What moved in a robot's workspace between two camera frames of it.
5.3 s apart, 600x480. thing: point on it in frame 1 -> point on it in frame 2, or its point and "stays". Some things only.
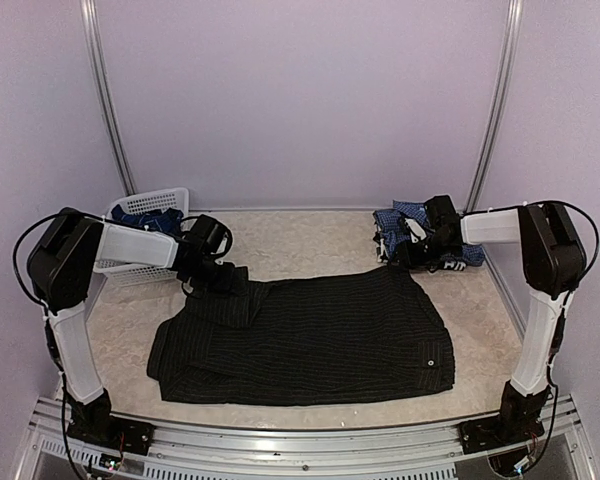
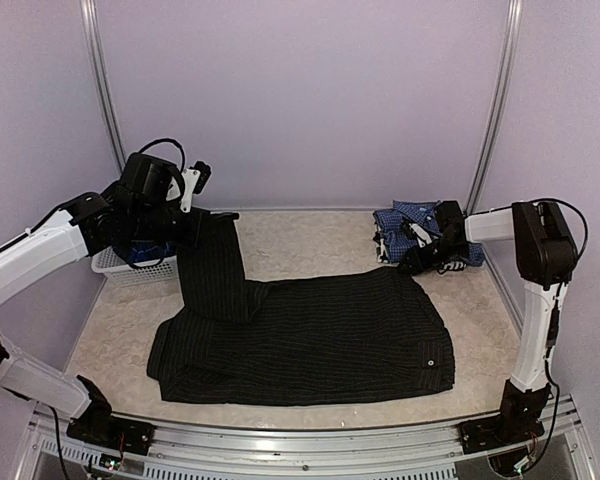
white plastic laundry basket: x=122 y=273 stays
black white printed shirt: x=455 y=264 stays
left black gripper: x=223 y=286 -> x=193 y=235
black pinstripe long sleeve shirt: x=267 y=336 stays
